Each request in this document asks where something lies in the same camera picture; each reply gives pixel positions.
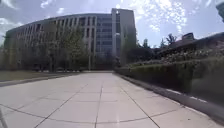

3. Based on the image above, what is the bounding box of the dark kerb strip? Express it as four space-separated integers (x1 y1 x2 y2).
114 73 224 125
0 73 81 88

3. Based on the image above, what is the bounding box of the row of trees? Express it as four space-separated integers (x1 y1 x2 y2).
0 24 92 73

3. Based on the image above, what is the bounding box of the large curved grey building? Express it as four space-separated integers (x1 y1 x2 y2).
3 8 138 72

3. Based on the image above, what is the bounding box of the low dark-roofed building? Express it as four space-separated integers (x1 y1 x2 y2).
156 31 224 58

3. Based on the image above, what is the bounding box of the tree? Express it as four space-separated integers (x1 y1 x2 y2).
120 28 138 66

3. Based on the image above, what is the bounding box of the pale stone slab pavement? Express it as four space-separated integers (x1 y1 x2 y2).
0 72 224 128

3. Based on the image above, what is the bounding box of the green hedge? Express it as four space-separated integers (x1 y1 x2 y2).
114 56 224 101

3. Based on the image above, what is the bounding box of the grass lawn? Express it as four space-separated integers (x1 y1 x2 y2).
0 70 79 83

